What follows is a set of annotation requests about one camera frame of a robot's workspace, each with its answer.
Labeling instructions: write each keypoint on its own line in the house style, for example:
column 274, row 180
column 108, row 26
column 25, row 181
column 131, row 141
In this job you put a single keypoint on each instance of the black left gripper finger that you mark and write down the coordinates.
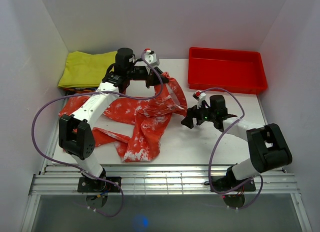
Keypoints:
column 152, row 80
column 165, row 78

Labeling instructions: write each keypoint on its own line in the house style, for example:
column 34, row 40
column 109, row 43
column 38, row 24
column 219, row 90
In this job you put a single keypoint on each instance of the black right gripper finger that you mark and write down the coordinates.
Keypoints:
column 192, row 111
column 188, row 122

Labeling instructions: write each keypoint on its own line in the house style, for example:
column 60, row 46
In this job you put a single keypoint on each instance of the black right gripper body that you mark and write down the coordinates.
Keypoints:
column 203, row 114

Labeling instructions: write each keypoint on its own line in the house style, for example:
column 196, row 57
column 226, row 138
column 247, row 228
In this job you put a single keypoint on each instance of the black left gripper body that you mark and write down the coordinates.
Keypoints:
column 137, row 73

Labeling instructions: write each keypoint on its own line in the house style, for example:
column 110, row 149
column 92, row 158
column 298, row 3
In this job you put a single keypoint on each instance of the red white tie-dye trousers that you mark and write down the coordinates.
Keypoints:
column 150, row 118

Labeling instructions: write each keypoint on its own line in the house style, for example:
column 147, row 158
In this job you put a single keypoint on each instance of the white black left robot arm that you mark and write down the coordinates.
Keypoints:
column 76, row 130

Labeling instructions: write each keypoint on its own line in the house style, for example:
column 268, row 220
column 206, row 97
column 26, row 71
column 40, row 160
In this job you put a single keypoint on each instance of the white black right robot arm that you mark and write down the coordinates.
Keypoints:
column 267, row 146

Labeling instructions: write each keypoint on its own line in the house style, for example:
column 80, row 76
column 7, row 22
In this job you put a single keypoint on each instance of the folded yellow trousers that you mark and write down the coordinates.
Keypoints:
column 84, row 70

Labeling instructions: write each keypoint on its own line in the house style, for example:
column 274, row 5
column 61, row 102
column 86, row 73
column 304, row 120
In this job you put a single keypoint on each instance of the folded orange patterned trousers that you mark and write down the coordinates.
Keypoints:
column 73, row 90

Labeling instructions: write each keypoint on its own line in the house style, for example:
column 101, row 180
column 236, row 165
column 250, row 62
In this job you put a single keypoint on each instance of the red plastic tray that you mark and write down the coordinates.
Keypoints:
column 234, row 70

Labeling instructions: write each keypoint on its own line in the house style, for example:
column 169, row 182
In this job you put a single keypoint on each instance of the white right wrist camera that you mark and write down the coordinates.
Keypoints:
column 200, row 97

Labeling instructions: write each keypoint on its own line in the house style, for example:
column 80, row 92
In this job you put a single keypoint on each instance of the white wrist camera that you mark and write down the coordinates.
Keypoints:
column 150, row 58
column 200, row 97

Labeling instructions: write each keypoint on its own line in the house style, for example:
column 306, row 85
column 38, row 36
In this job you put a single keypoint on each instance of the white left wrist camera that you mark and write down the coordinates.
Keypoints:
column 150, row 58

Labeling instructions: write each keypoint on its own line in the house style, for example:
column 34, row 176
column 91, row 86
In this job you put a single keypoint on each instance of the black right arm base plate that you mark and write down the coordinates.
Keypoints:
column 221, row 184

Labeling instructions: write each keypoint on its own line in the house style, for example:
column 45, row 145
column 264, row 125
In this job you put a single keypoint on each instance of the aluminium table edge rail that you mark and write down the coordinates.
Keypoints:
column 154, row 180

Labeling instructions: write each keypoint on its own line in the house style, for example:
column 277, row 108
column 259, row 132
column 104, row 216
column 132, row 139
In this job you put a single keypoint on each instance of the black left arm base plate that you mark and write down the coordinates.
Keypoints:
column 86, row 185

